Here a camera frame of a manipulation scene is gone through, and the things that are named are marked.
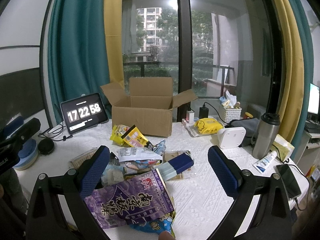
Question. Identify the small blue snack packet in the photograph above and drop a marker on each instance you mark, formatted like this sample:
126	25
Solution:
159	148

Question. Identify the grey cloth pouch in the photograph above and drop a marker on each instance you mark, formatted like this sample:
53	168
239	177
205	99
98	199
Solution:
250	125

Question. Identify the black smartphone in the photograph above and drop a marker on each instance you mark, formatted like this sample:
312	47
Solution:
289	181

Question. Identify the steel thermos bottle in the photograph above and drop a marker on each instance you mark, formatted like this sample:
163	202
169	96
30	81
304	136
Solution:
265	134

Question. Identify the white woven basket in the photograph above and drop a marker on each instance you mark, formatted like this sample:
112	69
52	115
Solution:
229	114

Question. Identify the white blue cream tube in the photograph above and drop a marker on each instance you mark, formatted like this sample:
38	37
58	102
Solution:
263	164

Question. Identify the yellow curtain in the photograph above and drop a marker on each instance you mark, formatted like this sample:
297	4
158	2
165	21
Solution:
292	100
112	27

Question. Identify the black round puck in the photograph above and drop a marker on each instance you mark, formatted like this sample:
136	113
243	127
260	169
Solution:
46	146

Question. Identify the computer monitor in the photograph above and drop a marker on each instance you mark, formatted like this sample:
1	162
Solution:
313	105

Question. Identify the yellow left curtain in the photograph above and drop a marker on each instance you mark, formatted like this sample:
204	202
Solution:
112	27

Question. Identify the blue white bowl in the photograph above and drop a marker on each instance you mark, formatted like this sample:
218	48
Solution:
28	155

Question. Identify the brown cardboard box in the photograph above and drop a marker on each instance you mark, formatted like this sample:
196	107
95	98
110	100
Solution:
148	105

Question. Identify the navy and teal snack box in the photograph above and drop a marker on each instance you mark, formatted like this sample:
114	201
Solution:
175	166

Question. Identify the black power adapter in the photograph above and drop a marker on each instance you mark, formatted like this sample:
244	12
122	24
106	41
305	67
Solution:
203	111

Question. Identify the yellow chips bag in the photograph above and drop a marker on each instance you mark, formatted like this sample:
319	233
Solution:
117	132

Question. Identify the clear bag of biscuits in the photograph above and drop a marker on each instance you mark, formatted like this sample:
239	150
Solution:
113	173

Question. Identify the blue cartoon snack bag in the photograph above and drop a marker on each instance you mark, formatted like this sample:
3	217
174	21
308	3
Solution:
158	225

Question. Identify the tablet showing clock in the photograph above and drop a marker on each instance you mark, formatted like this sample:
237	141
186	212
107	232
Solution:
83	113

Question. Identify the teal left curtain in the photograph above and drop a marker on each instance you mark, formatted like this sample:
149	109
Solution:
77	55

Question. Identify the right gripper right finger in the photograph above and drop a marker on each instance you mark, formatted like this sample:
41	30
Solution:
226	170

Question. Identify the yellow right curtain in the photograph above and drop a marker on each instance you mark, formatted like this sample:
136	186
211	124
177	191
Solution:
292	100

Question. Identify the beige tissue pack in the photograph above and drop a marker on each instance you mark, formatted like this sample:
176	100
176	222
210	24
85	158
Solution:
283	148

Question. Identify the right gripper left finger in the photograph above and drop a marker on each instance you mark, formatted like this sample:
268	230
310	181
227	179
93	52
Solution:
92	169

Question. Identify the purple snack bag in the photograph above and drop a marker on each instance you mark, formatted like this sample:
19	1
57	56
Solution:
140	199

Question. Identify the yellow black snack bag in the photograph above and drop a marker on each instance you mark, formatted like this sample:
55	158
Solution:
134	138

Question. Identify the white charger block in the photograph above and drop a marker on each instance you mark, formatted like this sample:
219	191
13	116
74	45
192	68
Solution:
190	117

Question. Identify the white red text snack pack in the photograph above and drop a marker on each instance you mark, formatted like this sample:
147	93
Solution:
137	153

